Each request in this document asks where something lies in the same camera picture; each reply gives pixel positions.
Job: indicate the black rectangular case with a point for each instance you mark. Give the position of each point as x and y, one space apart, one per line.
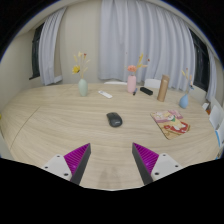
146 91

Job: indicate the blue vase with dried flowers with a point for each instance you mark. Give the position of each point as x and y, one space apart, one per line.
184 101

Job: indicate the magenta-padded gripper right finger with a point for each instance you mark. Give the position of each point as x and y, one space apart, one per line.
146 159

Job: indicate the white remote control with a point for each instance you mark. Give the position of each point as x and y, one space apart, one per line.
105 94

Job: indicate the dark window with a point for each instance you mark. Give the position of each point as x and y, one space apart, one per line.
36 50
201 63

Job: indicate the white chair with blue seat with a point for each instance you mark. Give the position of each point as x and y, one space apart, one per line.
215 116
220 133

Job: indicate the black computer mouse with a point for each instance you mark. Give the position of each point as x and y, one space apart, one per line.
114 119

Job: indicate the wide white curtain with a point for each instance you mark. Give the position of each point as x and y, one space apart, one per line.
146 40

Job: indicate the tan insulated drink bottle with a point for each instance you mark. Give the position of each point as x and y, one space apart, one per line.
163 88

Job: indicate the narrow white curtain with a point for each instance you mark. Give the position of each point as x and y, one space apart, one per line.
212 76
50 50

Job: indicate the green vase with yellow flowers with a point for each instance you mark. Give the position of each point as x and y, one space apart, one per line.
83 88

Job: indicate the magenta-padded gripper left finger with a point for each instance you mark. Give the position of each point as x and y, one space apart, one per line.
77 159

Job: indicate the black and blue marker pen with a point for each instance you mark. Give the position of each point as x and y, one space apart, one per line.
135 91

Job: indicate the pink vase with dried flowers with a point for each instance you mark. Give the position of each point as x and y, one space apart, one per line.
131 84

